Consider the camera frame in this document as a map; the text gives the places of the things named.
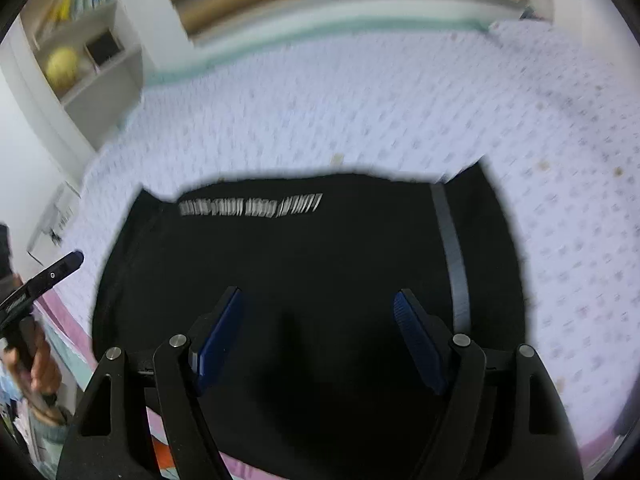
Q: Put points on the small black box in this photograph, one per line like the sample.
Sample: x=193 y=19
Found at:
x=104 y=49

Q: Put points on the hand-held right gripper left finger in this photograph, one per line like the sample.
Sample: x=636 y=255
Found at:
x=217 y=340

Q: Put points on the white bookshelf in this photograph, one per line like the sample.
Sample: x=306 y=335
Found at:
x=107 y=95

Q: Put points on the yellow ball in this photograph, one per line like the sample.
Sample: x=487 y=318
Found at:
x=62 y=66

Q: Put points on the person's left forearm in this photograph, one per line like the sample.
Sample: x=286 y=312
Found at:
x=50 y=442

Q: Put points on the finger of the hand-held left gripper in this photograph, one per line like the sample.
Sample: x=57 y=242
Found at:
x=50 y=277

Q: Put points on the pink blanket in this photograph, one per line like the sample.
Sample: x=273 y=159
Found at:
x=65 y=340

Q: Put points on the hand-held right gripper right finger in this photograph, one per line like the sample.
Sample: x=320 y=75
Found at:
x=417 y=337

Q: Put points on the person's left hand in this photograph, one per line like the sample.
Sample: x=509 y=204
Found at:
x=46 y=370

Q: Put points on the white dotted bed sheet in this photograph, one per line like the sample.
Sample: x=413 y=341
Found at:
x=325 y=110

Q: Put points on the black hooded jacket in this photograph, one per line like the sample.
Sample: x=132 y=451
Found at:
x=325 y=260

